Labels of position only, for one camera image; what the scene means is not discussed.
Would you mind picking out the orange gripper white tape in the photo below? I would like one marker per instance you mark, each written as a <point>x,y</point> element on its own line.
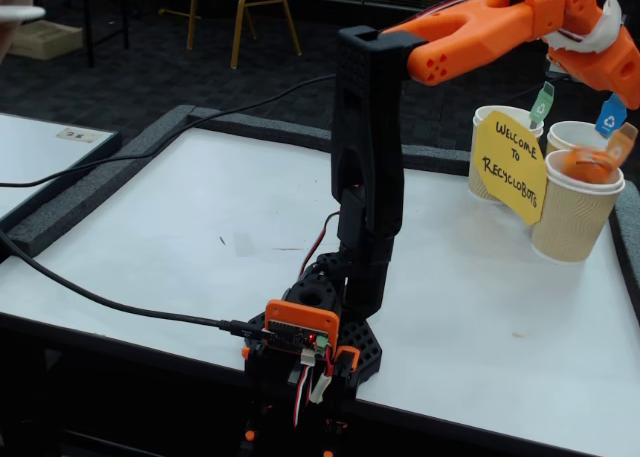
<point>606,158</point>

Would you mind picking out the orange paper ball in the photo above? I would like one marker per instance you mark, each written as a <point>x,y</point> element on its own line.
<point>585,164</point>

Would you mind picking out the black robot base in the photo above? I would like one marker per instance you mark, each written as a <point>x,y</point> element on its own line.
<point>362,347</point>

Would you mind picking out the orange and black robot arm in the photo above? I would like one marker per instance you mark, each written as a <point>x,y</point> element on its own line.
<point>370,127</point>

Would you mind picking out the blue recycling bin tag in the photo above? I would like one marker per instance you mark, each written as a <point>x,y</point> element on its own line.
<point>611,117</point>

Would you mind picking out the orange recycling bin tag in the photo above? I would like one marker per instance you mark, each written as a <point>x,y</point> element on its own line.
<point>620,144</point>

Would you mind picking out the paper cup with blue tag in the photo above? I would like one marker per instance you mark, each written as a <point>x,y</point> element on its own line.
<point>570,134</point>

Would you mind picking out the green recycling bin tag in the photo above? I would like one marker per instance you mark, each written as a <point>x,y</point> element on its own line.
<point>541,106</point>

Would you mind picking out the dark grey foam strip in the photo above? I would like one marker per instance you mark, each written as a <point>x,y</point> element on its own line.
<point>100,178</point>
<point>225,119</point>
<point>627,232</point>
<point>435,158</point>

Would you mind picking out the paper cup with orange tag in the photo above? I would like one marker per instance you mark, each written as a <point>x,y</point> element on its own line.
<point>570,222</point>

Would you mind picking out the yellow handwritten welcome sign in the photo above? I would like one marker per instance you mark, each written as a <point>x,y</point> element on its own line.
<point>510,172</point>

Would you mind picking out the paper cup with green tag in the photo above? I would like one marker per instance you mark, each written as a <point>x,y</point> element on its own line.
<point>477,182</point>

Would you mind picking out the black orange table clamp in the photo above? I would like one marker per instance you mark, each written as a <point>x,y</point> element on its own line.
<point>345,359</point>

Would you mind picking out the orange controller board holder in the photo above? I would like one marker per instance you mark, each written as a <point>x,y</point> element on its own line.
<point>300,317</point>

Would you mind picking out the paper label sticker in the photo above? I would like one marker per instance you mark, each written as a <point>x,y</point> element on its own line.
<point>77,135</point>

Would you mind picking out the cardboard box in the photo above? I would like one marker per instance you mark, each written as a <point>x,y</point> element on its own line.
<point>45,39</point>

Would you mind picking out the black framed whiteboard with label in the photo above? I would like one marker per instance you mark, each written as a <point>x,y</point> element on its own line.
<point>30,152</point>

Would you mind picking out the blurred pale hand with disc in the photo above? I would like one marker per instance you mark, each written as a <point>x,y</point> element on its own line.
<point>15,12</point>

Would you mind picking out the black metal table frame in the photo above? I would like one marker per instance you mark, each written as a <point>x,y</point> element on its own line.
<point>90,37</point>

